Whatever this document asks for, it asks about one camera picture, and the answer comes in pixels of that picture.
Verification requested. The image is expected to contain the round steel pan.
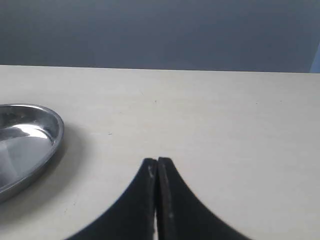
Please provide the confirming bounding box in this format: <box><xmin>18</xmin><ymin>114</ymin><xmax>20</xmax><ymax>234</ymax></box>
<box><xmin>0</xmin><ymin>103</ymin><xmax>65</xmax><ymax>202</ymax></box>

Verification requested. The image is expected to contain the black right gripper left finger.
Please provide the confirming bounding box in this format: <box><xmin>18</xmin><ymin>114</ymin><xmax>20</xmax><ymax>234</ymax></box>
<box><xmin>69</xmin><ymin>158</ymin><xmax>157</xmax><ymax>240</ymax></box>

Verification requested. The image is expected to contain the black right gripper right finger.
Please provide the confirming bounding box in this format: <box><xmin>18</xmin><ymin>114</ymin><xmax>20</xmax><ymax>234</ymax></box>
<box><xmin>157</xmin><ymin>157</ymin><xmax>247</xmax><ymax>240</ymax></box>

